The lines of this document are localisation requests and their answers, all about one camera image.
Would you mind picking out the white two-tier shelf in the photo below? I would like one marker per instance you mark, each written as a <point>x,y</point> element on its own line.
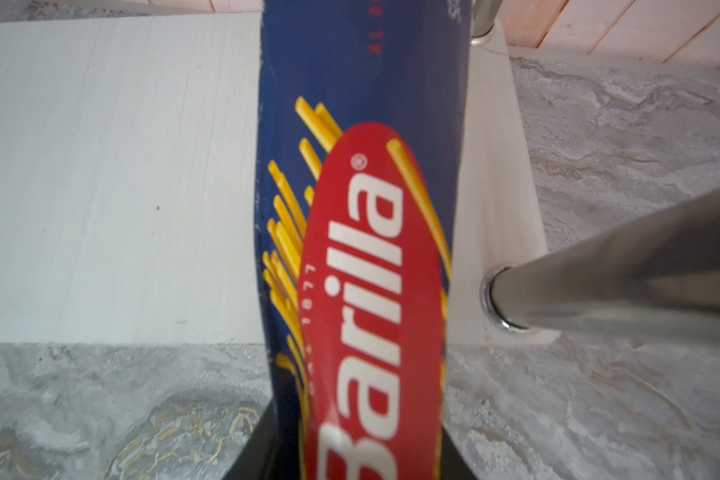
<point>127,168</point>

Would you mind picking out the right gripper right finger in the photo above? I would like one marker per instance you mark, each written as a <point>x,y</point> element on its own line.
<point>452,464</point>

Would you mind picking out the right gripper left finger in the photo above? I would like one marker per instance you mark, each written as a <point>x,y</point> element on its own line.
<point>258,460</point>

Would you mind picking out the blue Barilla spaghetti box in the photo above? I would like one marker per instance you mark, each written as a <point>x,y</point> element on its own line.
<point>359,145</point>

